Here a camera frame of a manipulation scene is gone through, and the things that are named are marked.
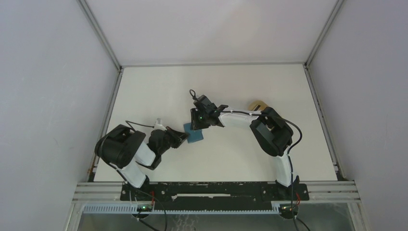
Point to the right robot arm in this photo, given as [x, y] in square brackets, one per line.
[272, 132]

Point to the aluminium frame rails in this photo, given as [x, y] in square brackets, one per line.
[320, 192]

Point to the blue leather card holder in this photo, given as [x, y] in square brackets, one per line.
[193, 135]

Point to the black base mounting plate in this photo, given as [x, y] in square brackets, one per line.
[214, 195]

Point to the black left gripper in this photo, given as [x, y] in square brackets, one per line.
[178, 137]

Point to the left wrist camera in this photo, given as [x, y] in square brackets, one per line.
[159, 125]

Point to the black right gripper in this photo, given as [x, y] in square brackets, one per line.
[195, 125]

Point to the beige oval tray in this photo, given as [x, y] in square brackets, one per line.
[257, 105]

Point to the white cable duct strip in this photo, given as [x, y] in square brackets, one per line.
[272, 208]

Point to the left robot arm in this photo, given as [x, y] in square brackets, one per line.
[125, 150]

